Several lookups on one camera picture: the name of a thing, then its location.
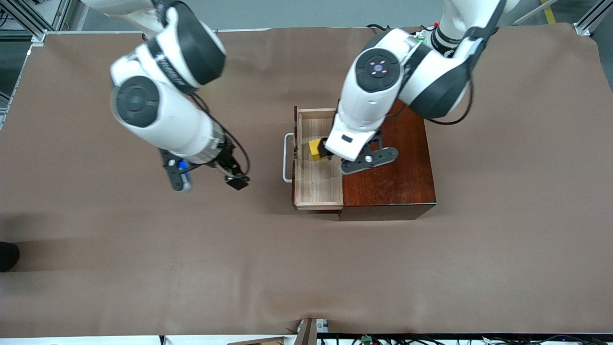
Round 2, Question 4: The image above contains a dark wooden cabinet box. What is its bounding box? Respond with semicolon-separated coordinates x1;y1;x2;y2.
338;98;437;222

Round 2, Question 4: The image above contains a brown cardboard wedge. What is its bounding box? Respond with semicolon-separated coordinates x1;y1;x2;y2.
293;318;318;345

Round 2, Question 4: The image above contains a black round object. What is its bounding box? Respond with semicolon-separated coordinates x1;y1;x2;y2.
0;242;20;273

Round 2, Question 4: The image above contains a light wooden drawer white handle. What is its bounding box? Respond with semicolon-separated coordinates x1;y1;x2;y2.
283;105;344;211

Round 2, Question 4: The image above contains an aluminium frame profile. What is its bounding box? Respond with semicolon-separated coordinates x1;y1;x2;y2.
0;0;72;47
572;0;613;36

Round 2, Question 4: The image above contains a brown table cover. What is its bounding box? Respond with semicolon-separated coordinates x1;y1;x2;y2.
0;26;613;337

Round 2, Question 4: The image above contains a tan cardboard sheet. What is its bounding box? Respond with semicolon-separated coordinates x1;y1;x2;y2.
227;337;284;345

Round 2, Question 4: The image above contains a yellow wooden block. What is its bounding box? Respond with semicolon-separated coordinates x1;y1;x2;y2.
308;138;331;161

